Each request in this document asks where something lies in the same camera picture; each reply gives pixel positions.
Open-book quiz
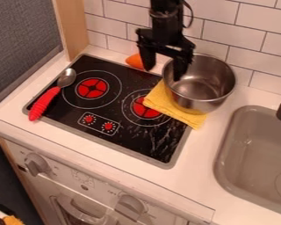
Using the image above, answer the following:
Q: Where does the red-handled silver spoon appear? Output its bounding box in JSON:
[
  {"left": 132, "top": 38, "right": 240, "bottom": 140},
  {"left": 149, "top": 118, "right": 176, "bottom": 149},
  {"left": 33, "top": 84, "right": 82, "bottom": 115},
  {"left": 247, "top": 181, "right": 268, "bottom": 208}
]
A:
[{"left": 27, "top": 68, "right": 77, "bottom": 122}]

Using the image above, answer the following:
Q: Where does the yellow cloth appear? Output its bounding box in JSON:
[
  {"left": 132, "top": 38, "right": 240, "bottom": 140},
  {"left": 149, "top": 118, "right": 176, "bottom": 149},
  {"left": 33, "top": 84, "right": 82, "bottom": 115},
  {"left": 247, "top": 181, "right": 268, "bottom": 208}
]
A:
[{"left": 141, "top": 78, "right": 209, "bottom": 131}]

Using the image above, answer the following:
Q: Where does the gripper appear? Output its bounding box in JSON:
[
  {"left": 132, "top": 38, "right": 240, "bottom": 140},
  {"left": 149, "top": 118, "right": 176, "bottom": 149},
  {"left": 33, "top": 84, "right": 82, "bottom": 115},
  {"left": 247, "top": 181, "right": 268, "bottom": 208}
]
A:
[{"left": 134, "top": 10, "right": 198, "bottom": 83}]

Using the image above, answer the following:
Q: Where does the toy sink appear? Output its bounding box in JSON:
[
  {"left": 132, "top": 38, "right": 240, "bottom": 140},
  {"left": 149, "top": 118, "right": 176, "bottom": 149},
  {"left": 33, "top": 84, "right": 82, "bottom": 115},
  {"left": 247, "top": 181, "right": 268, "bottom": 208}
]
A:
[{"left": 213, "top": 105, "right": 281, "bottom": 218}]

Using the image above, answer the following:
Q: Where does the toy stove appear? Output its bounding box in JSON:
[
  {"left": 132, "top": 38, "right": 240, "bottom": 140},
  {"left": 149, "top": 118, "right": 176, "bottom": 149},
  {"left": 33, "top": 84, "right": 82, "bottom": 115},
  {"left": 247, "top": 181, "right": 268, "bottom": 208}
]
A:
[{"left": 20, "top": 53, "right": 194, "bottom": 171}]

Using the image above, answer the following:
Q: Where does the orange toy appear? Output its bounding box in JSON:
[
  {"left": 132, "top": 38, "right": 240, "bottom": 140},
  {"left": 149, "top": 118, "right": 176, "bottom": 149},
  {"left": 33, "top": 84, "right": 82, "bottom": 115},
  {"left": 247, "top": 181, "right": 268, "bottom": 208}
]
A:
[{"left": 124, "top": 53, "right": 147, "bottom": 70}]

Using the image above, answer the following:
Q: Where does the silver bowl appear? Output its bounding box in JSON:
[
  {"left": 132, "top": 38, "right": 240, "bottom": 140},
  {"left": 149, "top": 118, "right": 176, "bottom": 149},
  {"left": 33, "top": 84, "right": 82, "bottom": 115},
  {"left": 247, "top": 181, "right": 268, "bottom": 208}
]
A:
[{"left": 160, "top": 53, "right": 238, "bottom": 115}]

